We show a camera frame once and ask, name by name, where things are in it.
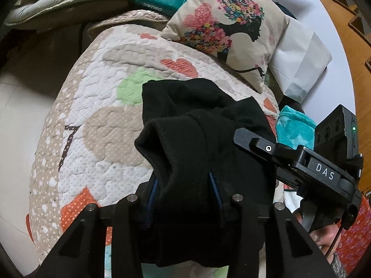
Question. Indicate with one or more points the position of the teal wipes packet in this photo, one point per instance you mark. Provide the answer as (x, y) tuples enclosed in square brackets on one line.
[(156, 0)]

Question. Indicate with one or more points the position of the teal star-print blanket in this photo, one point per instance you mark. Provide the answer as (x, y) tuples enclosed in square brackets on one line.
[(292, 127)]

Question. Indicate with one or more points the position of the floral silhouette throw pillow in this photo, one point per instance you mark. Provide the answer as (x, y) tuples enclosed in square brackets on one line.
[(232, 20)]

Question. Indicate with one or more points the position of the black pants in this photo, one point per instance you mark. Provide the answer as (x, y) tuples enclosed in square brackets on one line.
[(188, 139)]

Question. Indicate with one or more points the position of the white paper bag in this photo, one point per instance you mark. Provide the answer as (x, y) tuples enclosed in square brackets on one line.
[(298, 58)]

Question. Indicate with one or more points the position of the wooden staircase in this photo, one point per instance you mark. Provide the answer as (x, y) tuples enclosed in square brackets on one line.
[(342, 11)]

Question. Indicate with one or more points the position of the beige padded cushion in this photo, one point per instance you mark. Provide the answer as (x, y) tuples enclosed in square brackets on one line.
[(72, 3)]

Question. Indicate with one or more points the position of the quilted heart-print blanket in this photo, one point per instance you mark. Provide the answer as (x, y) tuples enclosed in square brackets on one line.
[(95, 121)]

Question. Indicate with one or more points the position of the person's right hand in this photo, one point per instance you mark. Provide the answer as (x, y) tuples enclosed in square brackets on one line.
[(323, 237)]

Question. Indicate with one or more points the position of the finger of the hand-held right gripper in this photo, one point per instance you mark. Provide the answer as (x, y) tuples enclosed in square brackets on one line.
[(260, 146)]

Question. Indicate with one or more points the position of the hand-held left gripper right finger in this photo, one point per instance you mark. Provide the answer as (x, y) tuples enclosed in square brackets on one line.
[(216, 192)]

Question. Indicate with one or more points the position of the brown sofa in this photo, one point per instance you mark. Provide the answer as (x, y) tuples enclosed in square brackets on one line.
[(43, 43)]

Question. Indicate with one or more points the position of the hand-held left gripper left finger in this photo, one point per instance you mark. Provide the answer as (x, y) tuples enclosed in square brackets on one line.
[(153, 197)]

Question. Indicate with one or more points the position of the red floral cloth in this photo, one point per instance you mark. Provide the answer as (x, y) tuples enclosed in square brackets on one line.
[(356, 237)]

